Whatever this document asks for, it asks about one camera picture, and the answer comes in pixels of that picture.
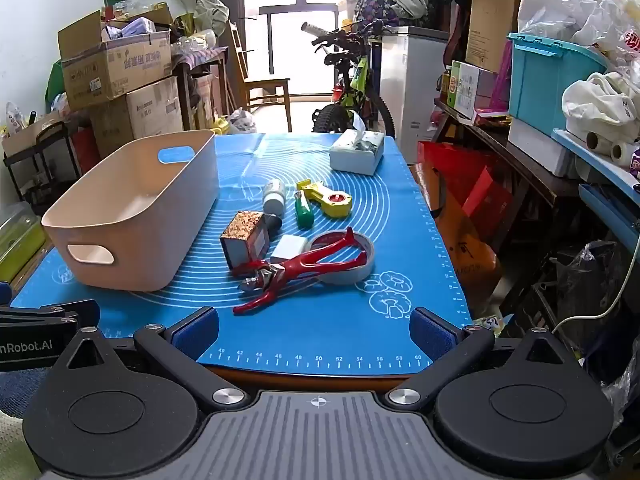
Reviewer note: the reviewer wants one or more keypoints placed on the white cloth bundle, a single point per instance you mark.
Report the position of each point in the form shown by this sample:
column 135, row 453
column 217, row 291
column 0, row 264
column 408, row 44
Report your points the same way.
column 595, row 100

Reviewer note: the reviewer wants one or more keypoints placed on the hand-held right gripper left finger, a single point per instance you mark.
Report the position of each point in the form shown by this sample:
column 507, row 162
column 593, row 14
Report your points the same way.
column 196, row 334

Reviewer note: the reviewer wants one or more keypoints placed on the small white bottle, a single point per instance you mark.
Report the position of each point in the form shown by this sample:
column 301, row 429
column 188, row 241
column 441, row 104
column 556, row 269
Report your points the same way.
column 274, row 205

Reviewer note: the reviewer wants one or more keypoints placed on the black cart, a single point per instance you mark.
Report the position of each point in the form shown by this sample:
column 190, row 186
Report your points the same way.
column 40, row 160

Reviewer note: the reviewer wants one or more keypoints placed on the blue silicone mat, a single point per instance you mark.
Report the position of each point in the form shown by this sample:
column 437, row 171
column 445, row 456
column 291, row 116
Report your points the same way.
column 320, row 330

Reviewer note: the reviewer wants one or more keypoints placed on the dark wooden side table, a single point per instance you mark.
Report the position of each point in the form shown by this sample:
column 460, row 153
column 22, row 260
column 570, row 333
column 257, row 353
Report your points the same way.
column 505, row 160

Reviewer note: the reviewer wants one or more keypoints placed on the open cardboard box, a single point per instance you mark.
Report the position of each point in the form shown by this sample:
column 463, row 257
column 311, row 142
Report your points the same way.
column 115, row 70

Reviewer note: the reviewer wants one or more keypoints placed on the black earbud case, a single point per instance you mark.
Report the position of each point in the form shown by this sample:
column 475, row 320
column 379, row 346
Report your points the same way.
column 274, row 224

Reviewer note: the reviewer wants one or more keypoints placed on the red paper bag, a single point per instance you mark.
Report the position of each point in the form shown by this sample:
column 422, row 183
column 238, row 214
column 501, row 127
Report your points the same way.
column 465, row 180

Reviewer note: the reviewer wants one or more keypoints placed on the teal storage bin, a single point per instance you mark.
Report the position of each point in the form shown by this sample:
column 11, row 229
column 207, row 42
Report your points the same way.
column 540, row 85

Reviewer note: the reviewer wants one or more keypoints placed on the yellow floor item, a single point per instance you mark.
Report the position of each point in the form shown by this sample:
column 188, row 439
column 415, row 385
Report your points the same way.
column 218, row 125

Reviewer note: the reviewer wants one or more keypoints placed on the orange paper bag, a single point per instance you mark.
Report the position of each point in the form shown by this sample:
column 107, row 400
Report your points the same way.
column 470, row 255

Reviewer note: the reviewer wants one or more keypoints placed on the floral cloth bundle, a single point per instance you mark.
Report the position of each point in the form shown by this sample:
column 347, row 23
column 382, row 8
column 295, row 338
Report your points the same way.
column 375, row 2

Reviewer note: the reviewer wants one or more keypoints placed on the black green bicycle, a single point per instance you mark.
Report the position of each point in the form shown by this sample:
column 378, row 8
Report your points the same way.
column 350, row 85

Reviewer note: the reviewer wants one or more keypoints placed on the tape roll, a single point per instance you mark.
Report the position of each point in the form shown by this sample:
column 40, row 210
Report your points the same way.
column 350, row 275

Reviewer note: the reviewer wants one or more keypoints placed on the small box with speckled top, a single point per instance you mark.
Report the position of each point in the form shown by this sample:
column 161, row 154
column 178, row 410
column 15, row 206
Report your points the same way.
column 245, row 252

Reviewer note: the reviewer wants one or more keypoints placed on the black plastic bag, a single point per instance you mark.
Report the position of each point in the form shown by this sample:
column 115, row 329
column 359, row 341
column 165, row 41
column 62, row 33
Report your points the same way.
column 590, row 285

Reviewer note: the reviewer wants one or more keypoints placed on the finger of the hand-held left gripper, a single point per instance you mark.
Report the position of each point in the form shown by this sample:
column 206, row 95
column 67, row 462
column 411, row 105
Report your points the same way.
column 60, row 312

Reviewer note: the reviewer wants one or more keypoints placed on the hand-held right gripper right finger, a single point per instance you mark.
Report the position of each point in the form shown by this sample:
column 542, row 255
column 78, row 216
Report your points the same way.
column 431, row 334

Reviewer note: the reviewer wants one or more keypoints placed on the beige plastic basket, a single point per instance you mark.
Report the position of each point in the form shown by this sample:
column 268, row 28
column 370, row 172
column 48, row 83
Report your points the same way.
column 150, row 240

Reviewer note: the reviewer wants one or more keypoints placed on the green white carton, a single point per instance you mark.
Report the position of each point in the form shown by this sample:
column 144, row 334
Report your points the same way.
column 462, row 90

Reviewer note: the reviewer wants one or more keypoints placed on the white foam box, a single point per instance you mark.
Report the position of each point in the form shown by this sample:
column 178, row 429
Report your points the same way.
column 537, row 150

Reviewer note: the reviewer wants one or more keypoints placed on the white charger plug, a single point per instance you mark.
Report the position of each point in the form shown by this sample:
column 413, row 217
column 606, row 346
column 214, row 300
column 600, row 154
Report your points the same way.
column 290, row 248

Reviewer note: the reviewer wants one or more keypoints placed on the white plastic bags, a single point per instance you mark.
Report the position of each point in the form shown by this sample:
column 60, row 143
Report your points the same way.
column 565, row 5

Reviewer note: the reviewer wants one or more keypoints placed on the green plastic box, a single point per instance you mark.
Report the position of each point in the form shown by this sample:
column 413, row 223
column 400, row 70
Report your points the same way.
column 17, row 245

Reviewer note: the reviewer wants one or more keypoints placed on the tall cardboard box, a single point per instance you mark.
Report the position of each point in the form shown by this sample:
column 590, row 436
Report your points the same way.
column 492, row 20

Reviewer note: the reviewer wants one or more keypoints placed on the white chest freezer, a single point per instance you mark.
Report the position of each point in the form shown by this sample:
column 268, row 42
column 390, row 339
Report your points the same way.
column 412, row 90

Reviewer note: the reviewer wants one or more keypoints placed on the red carton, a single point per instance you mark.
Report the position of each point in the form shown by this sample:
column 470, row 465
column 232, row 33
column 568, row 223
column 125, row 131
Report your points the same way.
column 84, row 150

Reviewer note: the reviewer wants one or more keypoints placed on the wooden chair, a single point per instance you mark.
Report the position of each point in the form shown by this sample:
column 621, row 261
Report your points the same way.
column 265, row 85

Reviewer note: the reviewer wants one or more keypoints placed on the white tissue box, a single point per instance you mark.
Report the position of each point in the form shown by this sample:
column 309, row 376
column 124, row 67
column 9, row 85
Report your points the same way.
column 355, row 157

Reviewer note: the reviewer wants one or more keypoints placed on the large taped cardboard box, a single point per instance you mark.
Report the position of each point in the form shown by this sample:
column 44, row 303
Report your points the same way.
column 150, row 110

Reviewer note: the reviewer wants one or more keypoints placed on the yellow tape cutter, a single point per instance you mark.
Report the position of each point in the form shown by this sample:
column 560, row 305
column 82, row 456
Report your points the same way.
column 336, row 204

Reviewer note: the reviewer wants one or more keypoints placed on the white floor bag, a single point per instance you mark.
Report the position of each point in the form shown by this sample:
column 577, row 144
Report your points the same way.
column 242, row 121

